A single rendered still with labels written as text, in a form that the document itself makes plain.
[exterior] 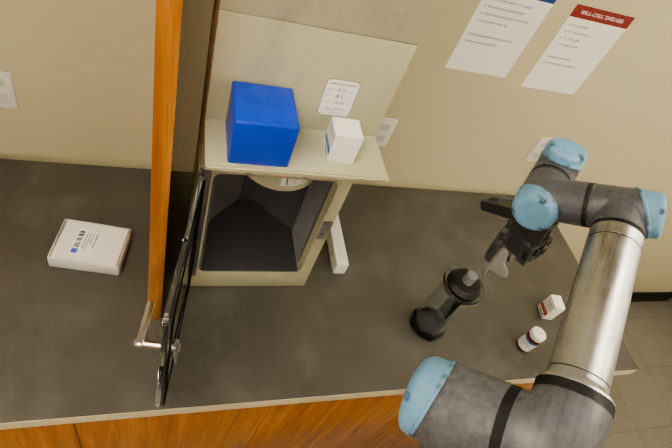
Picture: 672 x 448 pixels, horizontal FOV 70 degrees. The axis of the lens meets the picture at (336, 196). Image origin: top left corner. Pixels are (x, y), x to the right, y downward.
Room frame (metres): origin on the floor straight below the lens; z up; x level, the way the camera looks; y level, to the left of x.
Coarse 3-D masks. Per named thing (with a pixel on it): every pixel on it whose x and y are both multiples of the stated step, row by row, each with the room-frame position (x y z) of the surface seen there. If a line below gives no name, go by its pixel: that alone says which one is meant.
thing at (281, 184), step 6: (258, 180) 0.69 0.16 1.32; (264, 180) 0.69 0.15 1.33; (270, 180) 0.70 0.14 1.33; (276, 180) 0.70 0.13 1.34; (282, 180) 0.71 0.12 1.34; (288, 180) 0.71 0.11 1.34; (294, 180) 0.72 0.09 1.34; (300, 180) 0.73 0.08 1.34; (306, 180) 0.74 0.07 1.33; (312, 180) 0.76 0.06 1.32; (264, 186) 0.69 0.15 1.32; (270, 186) 0.69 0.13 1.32; (276, 186) 0.70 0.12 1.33; (282, 186) 0.70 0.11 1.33; (288, 186) 0.71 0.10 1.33; (294, 186) 0.72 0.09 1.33; (300, 186) 0.73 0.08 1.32
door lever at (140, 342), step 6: (150, 306) 0.40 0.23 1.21; (144, 312) 0.38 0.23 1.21; (150, 312) 0.39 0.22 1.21; (144, 318) 0.37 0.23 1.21; (150, 318) 0.38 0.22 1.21; (144, 324) 0.36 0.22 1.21; (144, 330) 0.35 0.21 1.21; (138, 336) 0.34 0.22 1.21; (144, 336) 0.34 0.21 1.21; (138, 342) 0.33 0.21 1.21; (144, 342) 0.33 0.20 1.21; (150, 342) 0.34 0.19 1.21; (156, 342) 0.34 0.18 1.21; (138, 348) 0.32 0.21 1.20; (156, 348) 0.33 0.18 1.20
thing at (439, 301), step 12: (444, 276) 0.80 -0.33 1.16; (444, 288) 0.78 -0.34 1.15; (432, 300) 0.79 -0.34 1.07; (444, 300) 0.77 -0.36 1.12; (468, 300) 0.76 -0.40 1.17; (420, 312) 0.79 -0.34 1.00; (432, 312) 0.77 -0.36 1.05; (444, 312) 0.76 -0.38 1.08; (456, 312) 0.76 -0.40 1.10; (420, 324) 0.77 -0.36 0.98; (432, 324) 0.76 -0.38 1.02; (444, 324) 0.76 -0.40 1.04
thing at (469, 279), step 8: (456, 272) 0.82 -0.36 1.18; (464, 272) 0.83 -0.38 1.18; (472, 272) 0.81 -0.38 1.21; (448, 280) 0.79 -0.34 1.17; (456, 280) 0.79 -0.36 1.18; (464, 280) 0.80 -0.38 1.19; (472, 280) 0.79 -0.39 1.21; (456, 288) 0.77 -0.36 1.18; (464, 288) 0.78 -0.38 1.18; (472, 288) 0.79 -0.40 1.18; (480, 288) 0.80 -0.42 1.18; (464, 296) 0.76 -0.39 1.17; (472, 296) 0.77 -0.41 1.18
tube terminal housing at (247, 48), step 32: (224, 32) 0.61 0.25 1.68; (256, 32) 0.63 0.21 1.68; (288, 32) 0.65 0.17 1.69; (320, 32) 0.68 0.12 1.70; (224, 64) 0.61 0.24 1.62; (256, 64) 0.64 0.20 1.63; (288, 64) 0.66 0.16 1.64; (320, 64) 0.68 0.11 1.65; (352, 64) 0.71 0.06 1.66; (384, 64) 0.73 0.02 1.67; (224, 96) 0.62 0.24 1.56; (320, 96) 0.69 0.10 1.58; (384, 96) 0.75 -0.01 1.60; (320, 128) 0.70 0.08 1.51; (192, 192) 0.67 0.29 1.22; (320, 224) 0.77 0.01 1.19
